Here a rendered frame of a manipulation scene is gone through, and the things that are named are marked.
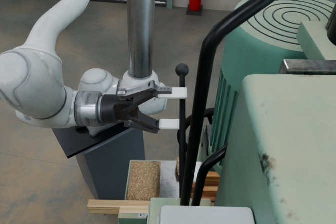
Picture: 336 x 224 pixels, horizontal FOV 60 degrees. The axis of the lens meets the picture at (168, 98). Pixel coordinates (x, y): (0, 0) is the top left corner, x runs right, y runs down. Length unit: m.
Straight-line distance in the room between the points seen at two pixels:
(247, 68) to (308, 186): 0.24
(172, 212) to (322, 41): 0.19
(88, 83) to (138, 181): 0.55
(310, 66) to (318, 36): 0.05
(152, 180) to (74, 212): 1.12
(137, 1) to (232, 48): 0.69
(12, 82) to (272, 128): 0.49
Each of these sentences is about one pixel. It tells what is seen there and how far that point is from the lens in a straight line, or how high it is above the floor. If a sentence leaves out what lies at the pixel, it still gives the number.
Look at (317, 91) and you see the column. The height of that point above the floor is 1.52.
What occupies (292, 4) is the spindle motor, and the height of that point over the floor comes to 1.47.
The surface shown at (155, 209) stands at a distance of 0.40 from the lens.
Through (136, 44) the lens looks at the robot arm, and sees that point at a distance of 1.12.
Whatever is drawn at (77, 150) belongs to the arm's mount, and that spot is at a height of 0.62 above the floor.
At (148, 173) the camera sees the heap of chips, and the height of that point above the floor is 0.94.
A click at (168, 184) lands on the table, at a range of 0.88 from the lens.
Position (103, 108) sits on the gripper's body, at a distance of 0.73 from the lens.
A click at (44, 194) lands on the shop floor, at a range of 2.03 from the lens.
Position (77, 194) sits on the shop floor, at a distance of 1.97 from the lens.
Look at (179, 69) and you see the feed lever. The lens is 0.73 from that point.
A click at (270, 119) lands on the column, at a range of 0.20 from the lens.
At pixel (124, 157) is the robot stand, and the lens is 1.52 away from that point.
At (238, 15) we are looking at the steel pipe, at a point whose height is 1.57.
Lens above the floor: 1.66
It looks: 43 degrees down
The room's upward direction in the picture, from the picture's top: straight up
